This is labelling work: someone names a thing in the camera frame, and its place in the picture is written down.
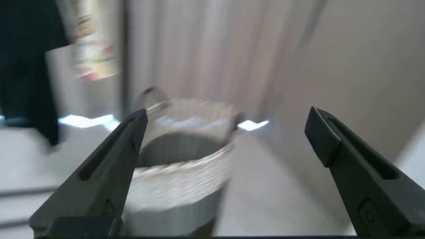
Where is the cream printed garment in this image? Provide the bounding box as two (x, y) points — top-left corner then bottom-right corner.
(66, 0), (120, 82)

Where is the white laundry basket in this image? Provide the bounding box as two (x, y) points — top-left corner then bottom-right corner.
(121, 85), (246, 237)

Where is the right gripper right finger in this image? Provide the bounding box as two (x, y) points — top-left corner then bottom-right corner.
(304, 106), (425, 237)

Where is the black garment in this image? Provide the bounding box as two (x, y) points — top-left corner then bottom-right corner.
(0, 0), (70, 147)

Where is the white curtain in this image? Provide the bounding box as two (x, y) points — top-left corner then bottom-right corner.
(46, 0), (328, 122)

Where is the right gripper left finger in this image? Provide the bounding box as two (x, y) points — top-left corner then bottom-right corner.
(29, 108), (149, 237)

